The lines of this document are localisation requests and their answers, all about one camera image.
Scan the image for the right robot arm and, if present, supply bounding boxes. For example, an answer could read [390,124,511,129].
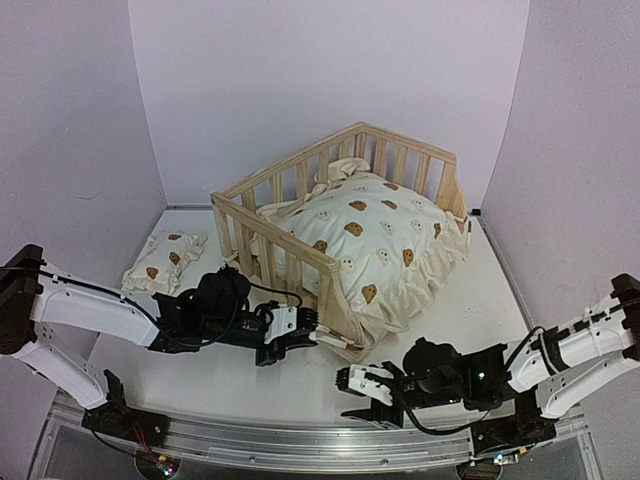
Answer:
[336,274,639,443]

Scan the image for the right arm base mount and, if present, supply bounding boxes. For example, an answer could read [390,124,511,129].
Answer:
[469,394,558,458]

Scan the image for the wooden pet bed frame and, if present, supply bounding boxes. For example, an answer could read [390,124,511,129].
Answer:
[211,122,470,361]

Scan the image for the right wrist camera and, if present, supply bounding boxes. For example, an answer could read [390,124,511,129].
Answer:
[335,365,396,406]

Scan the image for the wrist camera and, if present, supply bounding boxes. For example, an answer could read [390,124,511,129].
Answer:
[263,306,319,345]
[335,365,396,406]

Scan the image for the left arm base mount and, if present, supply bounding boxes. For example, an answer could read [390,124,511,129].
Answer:
[82,370,170,447]

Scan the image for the aluminium front rail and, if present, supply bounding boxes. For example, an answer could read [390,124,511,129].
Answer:
[159,416,472,472]

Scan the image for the bear print cushion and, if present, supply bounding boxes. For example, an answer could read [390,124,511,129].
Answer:
[222,155,474,351]

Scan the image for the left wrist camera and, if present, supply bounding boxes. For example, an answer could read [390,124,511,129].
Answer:
[263,306,319,345]

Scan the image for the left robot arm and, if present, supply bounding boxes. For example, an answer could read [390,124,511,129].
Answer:
[1,244,319,437]

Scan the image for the small bear print pillow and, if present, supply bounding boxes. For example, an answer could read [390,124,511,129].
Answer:
[122,230,208,295]

